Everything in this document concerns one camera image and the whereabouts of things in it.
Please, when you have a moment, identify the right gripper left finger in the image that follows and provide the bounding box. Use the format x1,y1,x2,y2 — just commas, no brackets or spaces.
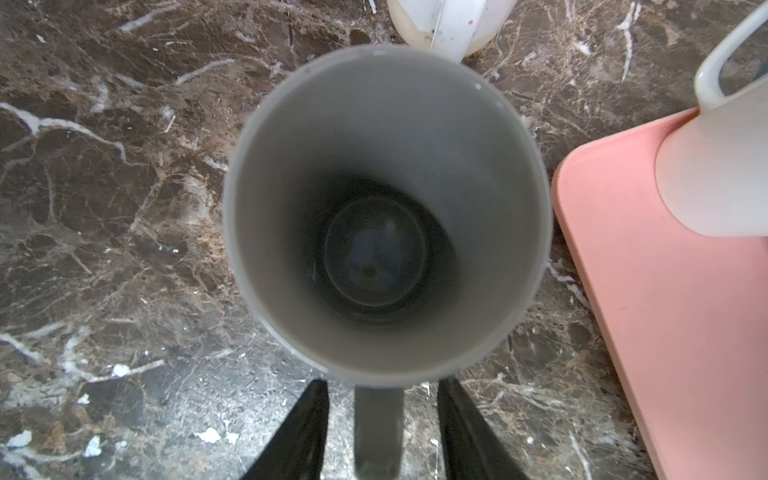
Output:
242,379,329,480

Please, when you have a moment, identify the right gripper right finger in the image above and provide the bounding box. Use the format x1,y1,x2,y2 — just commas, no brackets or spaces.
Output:
437,378,528,480

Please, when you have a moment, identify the dark grey mug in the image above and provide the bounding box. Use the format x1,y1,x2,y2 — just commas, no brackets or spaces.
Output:
222,45,553,479

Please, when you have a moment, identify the speckled cream mug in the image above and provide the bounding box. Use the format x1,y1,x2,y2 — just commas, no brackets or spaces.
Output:
387,0,517,62

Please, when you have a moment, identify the white ribbed mug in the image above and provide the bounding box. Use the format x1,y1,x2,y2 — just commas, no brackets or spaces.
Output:
655,4,767,237

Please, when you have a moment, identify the pink plastic tray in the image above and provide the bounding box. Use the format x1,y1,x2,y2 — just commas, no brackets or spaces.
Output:
552,109,767,479

